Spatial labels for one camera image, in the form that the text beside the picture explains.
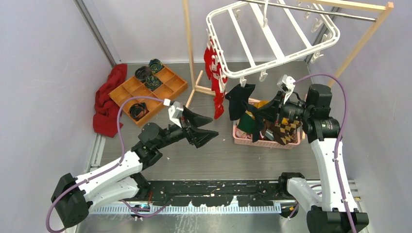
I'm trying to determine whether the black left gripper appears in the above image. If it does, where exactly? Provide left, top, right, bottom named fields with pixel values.
left=154, top=106, right=218, bottom=150

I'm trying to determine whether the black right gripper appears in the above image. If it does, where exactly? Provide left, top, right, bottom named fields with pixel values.
left=254, top=90, right=312, bottom=125

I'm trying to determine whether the black sock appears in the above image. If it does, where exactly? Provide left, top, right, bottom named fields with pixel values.
left=225, top=83, right=256, bottom=121

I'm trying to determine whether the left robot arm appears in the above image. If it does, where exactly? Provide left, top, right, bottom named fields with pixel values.
left=48, top=104, right=219, bottom=231

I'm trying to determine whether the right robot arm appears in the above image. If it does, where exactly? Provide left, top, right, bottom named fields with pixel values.
left=246, top=84, right=369, bottom=233

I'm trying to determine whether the white clip sock hanger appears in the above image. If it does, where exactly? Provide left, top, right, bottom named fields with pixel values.
left=206, top=1, right=341, bottom=85

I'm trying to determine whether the metal hanger rod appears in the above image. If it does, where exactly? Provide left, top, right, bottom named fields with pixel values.
left=243, top=0, right=385, bottom=22

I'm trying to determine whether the brown yellow argyle sock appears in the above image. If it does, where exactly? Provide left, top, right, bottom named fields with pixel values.
left=268, top=118, right=302, bottom=145

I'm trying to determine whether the green sock in basket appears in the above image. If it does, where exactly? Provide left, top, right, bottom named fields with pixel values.
left=237, top=113, right=255, bottom=134

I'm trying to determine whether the pink laundry basket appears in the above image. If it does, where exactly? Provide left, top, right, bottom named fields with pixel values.
left=233, top=119, right=305, bottom=149

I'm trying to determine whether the pink sock in basket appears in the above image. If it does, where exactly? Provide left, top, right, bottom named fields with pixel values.
left=235, top=127, right=252, bottom=139

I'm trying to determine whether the orange wooden compartment tray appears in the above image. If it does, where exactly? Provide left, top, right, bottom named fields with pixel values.
left=109, top=65, right=188, bottom=127

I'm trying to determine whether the rolled dark patterned sock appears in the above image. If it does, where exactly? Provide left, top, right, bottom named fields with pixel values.
left=129, top=102, right=149, bottom=121
left=145, top=75, right=163, bottom=91
left=149, top=58, right=164, bottom=74
left=135, top=66, right=153, bottom=83

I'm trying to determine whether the red santa christmas sock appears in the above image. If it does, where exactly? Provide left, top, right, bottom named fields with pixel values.
left=208, top=55, right=221, bottom=92

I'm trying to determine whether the red snowflake christmas sock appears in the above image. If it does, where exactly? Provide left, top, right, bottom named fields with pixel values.
left=204, top=47, right=214, bottom=80

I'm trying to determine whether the red cloth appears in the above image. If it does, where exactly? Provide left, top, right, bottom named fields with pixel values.
left=93, top=64, right=127, bottom=138

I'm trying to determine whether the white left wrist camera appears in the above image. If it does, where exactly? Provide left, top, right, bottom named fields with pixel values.
left=163, top=99, right=184, bottom=128

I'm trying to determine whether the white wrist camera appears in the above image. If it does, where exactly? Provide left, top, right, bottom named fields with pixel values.
left=163, top=99, right=184, bottom=128
left=277, top=74, right=296, bottom=104

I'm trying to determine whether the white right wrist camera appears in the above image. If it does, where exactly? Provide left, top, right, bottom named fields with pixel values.
left=277, top=74, right=296, bottom=104

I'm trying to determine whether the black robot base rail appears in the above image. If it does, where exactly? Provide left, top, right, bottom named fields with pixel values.
left=117, top=179, right=303, bottom=208

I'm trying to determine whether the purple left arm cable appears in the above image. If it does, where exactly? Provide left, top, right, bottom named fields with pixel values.
left=45, top=96, right=166, bottom=233

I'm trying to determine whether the wooden clothes rack frame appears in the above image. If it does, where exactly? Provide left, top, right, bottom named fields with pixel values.
left=182, top=0, right=395, bottom=108

